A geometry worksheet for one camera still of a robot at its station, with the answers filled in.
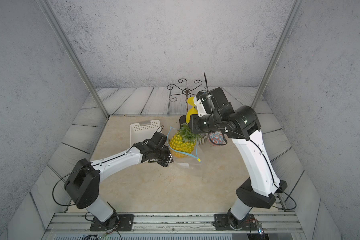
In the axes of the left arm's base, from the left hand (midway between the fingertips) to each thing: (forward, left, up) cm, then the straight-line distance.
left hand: (182, 157), depth 82 cm
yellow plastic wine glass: (+23, -6, +14) cm, 28 cm away
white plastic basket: (+26, +31, -11) cm, 42 cm away
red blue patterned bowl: (+21, -24, -12) cm, 34 cm away
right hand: (-3, -3, +29) cm, 29 cm away
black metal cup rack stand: (+42, -1, -12) cm, 43 cm away
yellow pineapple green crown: (-6, 0, +22) cm, 22 cm away
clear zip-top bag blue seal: (-10, -4, +13) cm, 17 cm away
